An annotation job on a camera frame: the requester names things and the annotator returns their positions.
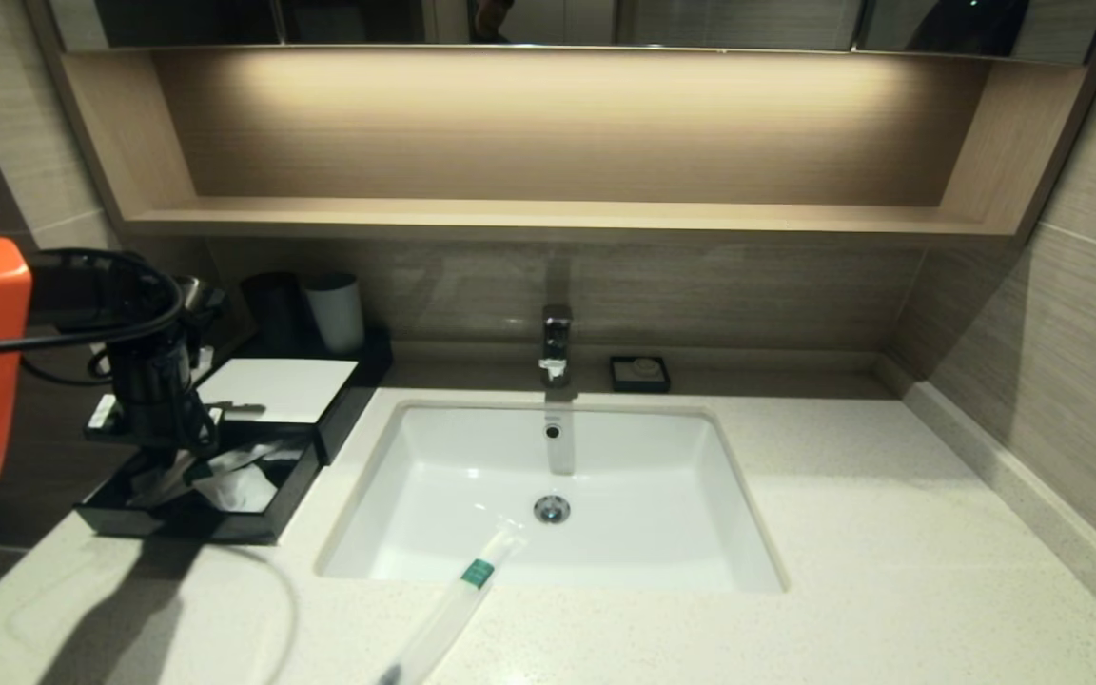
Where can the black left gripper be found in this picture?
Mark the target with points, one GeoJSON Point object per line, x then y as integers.
{"type": "Point", "coordinates": [158, 390]}

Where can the chrome sink drain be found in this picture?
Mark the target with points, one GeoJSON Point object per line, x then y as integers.
{"type": "Point", "coordinates": [553, 510]}

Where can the clear plastic amenity packet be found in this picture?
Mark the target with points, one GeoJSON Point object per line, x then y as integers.
{"type": "Point", "coordinates": [239, 490]}

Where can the white cup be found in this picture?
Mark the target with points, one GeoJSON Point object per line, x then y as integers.
{"type": "Point", "coordinates": [337, 312]}

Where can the black box drawer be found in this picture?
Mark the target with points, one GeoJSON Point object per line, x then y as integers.
{"type": "Point", "coordinates": [301, 485]}

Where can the white sink basin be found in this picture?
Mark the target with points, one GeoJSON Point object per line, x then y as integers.
{"type": "Point", "coordinates": [643, 495]}

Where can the round soap bar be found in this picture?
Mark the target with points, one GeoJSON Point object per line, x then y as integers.
{"type": "Point", "coordinates": [644, 367]}

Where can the black soap dish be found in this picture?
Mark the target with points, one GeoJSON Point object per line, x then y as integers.
{"type": "Point", "coordinates": [619, 379]}

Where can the chrome faucet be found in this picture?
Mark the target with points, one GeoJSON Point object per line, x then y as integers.
{"type": "Point", "coordinates": [556, 341]}

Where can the black cup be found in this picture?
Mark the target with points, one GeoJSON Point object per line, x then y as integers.
{"type": "Point", "coordinates": [272, 312]}

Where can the toothbrush packet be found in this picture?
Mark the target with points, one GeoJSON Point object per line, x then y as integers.
{"type": "Point", "coordinates": [167, 485]}
{"type": "Point", "coordinates": [458, 599]}

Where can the light wooden wall shelf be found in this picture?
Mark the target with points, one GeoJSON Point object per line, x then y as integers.
{"type": "Point", "coordinates": [557, 133]}

